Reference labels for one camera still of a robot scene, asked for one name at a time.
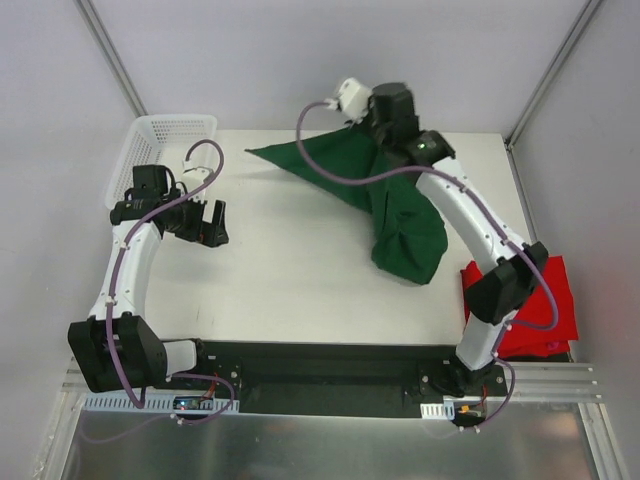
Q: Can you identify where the red folded t shirt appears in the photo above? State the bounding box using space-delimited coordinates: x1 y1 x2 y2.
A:
459 254 580 358

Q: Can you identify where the left aluminium frame post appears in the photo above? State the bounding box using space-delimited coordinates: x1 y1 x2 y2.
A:
73 0 148 117

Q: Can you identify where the white plastic mesh basket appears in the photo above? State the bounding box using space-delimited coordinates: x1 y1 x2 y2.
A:
104 114 218 210

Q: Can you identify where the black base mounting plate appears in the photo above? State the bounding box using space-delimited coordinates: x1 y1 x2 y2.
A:
94 335 574 417

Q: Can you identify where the white cable duct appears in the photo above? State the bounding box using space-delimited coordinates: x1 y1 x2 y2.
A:
420 401 455 421
84 393 240 415

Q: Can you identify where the right white cable duct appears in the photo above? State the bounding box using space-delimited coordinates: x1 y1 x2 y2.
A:
420 401 455 421

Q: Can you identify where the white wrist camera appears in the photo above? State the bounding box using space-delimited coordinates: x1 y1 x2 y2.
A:
179 164 213 194
326 77 373 124

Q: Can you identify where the aluminium frame post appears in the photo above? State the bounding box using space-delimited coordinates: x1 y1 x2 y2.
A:
504 0 605 152
73 0 148 117

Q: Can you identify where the green t shirt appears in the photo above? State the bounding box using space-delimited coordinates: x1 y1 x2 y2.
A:
247 128 448 285

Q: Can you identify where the left white cable duct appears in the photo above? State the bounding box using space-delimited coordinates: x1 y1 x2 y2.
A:
84 393 240 415

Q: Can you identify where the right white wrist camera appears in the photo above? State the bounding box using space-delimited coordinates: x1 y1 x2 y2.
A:
326 77 373 124

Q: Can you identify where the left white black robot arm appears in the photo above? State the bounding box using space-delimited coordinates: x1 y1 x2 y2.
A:
67 165 229 393

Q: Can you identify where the right aluminium frame post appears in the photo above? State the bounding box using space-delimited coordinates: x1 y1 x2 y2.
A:
504 0 605 152

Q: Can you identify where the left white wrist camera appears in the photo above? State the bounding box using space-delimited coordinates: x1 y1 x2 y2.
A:
179 164 213 194

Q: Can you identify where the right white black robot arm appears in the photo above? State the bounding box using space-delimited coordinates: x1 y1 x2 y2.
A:
366 82 549 397

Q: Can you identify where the aluminium front rail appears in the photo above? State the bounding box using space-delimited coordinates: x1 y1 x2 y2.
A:
62 352 601 401

